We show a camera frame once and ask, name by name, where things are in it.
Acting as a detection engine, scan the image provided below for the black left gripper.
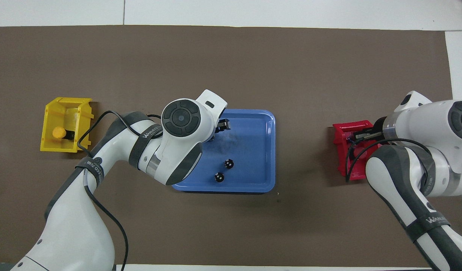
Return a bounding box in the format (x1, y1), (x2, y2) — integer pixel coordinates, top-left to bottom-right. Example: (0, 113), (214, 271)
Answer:
(208, 117), (231, 143)

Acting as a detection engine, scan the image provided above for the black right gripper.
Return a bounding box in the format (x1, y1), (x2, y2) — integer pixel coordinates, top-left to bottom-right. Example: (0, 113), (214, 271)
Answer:
(353, 116), (386, 143)

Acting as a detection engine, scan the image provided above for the yellow push button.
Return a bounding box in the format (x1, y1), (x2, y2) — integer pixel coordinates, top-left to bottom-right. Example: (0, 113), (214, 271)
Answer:
(52, 126), (74, 142)

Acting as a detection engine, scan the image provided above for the red plastic bin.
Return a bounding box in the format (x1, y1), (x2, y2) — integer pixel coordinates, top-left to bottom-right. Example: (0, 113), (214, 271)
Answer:
(333, 120), (382, 181)

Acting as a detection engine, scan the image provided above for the blue plastic tray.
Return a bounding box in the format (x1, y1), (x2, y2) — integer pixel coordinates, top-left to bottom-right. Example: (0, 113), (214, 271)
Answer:
(172, 109), (276, 193)

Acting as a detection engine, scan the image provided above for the brown paper table mat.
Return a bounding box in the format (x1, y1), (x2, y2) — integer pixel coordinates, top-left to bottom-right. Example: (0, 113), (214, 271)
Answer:
(0, 25), (462, 268)

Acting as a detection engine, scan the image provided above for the yellow plastic bin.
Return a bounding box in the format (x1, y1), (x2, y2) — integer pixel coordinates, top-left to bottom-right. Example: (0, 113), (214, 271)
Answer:
(40, 97), (94, 153)

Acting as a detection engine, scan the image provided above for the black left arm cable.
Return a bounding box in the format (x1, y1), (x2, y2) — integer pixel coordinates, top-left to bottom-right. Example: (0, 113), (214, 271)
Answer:
(76, 110), (164, 271)

